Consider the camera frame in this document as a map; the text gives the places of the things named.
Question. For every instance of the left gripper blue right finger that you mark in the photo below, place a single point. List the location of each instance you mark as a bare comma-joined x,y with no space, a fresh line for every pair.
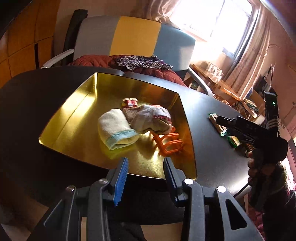
173,180

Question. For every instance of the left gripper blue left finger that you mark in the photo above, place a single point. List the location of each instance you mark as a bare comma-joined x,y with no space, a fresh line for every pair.
118,180

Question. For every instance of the orange plastic rack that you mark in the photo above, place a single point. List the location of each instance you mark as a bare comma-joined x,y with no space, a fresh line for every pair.
168,144

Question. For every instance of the cracker pack green label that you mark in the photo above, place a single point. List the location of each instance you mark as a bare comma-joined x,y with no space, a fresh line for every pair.
233,141

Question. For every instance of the cream white sock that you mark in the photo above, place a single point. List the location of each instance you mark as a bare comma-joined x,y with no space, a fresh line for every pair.
115,131

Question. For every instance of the cracker pack with black stripe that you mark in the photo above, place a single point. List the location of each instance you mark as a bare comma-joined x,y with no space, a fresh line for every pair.
220,129

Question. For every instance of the person's right hand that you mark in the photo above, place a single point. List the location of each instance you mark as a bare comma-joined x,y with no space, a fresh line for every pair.
254,171

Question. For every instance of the red gold tray box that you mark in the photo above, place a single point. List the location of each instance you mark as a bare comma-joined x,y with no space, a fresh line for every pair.
91,126

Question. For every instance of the beige patterned curtain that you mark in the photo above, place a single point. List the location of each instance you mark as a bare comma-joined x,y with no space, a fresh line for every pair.
245,72

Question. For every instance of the wooden side table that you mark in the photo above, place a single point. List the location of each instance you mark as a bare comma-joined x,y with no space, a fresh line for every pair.
215,82

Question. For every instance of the glass letters ornament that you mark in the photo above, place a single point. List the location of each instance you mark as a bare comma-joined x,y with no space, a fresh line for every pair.
212,69

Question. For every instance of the leopard print cloth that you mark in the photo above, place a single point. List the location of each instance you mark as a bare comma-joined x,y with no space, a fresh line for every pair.
133,62

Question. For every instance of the red quilted jacket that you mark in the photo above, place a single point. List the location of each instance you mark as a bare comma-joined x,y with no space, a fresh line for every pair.
105,61

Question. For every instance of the yellow blue grey armchair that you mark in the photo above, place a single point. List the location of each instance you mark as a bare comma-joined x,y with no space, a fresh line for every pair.
125,35

